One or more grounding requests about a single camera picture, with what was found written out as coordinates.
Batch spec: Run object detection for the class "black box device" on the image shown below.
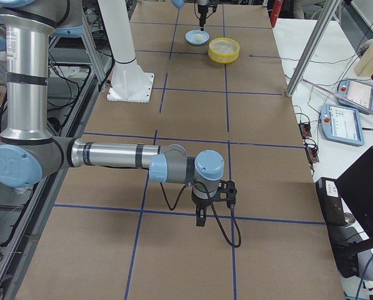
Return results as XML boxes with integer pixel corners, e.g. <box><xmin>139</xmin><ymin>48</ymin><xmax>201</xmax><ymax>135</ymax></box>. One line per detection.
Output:
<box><xmin>316</xmin><ymin>177</ymin><xmax>356</xmax><ymax>226</ymax></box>

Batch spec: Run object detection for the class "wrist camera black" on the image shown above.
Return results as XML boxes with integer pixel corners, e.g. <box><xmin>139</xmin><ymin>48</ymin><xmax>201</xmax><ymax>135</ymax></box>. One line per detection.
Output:
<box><xmin>219</xmin><ymin>180</ymin><xmax>237</xmax><ymax>209</ymax></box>

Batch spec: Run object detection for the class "light blue plate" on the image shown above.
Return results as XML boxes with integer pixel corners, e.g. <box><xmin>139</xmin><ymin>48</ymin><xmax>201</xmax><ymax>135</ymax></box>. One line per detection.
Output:
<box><xmin>185</xmin><ymin>30</ymin><xmax>210</xmax><ymax>45</ymax></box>

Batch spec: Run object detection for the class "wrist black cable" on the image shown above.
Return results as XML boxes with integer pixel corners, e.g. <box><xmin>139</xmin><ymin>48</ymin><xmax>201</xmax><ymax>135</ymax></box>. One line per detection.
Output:
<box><xmin>159</xmin><ymin>181</ymin><xmax>242</xmax><ymax>249</ymax></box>
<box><xmin>193</xmin><ymin>0</ymin><xmax>219</xmax><ymax>20</ymax></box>

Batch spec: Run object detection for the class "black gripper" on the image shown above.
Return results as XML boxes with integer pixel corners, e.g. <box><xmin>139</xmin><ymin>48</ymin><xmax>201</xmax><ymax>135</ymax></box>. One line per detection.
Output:
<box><xmin>192</xmin><ymin>182</ymin><xmax>220</xmax><ymax>227</ymax></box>
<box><xmin>197</xmin><ymin>4</ymin><xmax>209</xmax><ymax>31</ymax></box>

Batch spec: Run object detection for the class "aluminium frame post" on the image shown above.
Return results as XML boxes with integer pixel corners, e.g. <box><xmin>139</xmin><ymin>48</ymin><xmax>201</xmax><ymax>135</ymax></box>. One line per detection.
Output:
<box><xmin>286</xmin><ymin>0</ymin><xmax>341</xmax><ymax>98</ymax></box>

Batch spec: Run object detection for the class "teach pendant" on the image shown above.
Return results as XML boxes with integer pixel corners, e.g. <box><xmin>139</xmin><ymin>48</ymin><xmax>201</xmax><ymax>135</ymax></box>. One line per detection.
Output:
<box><xmin>337</xmin><ymin>78</ymin><xmax>373</xmax><ymax>113</ymax></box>
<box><xmin>320</xmin><ymin>104</ymin><xmax>365</xmax><ymax>146</ymax></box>

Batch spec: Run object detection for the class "near teach pendant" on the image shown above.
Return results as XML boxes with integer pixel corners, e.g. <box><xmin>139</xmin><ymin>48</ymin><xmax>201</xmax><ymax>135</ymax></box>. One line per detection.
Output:
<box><xmin>320</xmin><ymin>104</ymin><xmax>365</xmax><ymax>146</ymax></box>

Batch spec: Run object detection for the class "yellow bamboo steamer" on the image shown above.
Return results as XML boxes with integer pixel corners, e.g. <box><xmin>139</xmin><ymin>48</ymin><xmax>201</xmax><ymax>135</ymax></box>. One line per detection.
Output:
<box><xmin>208</xmin><ymin>37</ymin><xmax>240</xmax><ymax>64</ymax></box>

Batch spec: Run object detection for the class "black laptop on stand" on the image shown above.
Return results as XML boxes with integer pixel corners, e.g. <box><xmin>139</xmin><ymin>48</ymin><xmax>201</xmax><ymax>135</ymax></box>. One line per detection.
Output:
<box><xmin>336</xmin><ymin>146</ymin><xmax>373</xmax><ymax>237</ymax></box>

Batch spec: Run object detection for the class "white pedestal column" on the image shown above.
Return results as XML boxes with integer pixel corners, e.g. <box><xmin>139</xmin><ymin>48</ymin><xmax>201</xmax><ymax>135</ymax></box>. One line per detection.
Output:
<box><xmin>98</xmin><ymin>0</ymin><xmax>154</xmax><ymax>103</ymax></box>

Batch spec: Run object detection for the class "near orange connector block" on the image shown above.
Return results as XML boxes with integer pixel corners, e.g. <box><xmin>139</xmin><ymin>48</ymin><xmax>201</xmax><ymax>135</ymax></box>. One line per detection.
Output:
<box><xmin>305</xmin><ymin>144</ymin><xmax>319</xmax><ymax>164</ymax></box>

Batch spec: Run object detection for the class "red cylinder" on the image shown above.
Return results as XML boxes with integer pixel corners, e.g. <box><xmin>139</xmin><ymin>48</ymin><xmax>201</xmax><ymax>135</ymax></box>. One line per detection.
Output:
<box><xmin>270</xmin><ymin>0</ymin><xmax>283</xmax><ymax>28</ymax></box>

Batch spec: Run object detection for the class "far teach pendant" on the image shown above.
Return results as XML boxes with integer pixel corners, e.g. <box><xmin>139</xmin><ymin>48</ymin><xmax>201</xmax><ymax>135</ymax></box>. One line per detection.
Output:
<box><xmin>337</xmin><ymin>78</ymin><xmax>373</xmax><ymax>113</ymax></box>

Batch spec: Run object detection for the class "orange connector block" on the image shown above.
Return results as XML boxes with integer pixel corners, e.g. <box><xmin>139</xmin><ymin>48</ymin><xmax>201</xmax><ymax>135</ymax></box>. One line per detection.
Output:
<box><xmin>298</xmin><ymin>121</ymin><xmax>312</xmax><ymax>139</ymax></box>
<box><xmin>305</xmin><ymin>144</ymin><xmax>319</xmax><ymax>164</ymax></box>

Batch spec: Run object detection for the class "far orange connector block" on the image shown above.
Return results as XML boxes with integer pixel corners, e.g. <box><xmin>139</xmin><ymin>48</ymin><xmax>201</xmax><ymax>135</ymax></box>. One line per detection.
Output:
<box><xmin>298</xmin><ymin>121</ymin><xmax>312</xmax><ymax>139</ymax></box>

